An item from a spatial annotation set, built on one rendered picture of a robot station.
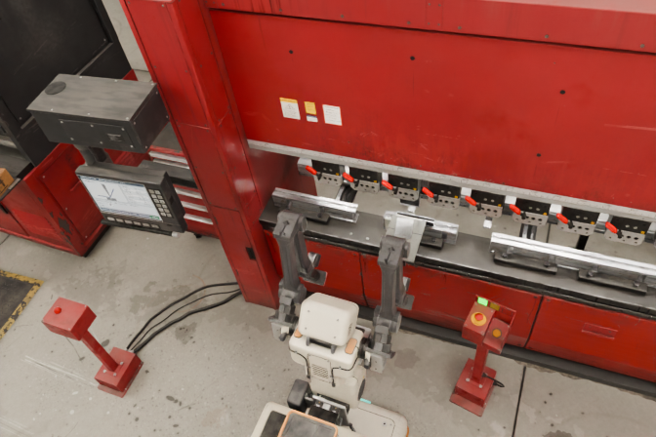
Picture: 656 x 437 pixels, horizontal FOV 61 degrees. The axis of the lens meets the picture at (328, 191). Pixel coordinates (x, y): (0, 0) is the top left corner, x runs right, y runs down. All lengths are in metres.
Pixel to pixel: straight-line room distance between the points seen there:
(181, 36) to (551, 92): 1.43
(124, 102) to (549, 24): 1.64
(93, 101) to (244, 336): 1.96
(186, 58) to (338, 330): 1.25
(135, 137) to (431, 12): 1.27
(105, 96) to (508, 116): 1.65
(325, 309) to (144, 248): 2.52
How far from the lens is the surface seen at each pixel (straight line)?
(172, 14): 2.32
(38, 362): 4.36
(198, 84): 2.49
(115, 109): 2.45
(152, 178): 2.60
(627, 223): 2.73
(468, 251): 3.02
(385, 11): 2.15
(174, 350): 3.96
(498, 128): 2.39
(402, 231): 2.92
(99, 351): 3.71
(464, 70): 2.23
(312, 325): 2.28
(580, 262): 3.00
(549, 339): 3.42
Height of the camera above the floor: 3.32
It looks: 48 degrees down
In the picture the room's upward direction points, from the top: 9 degrees counter-clockwise
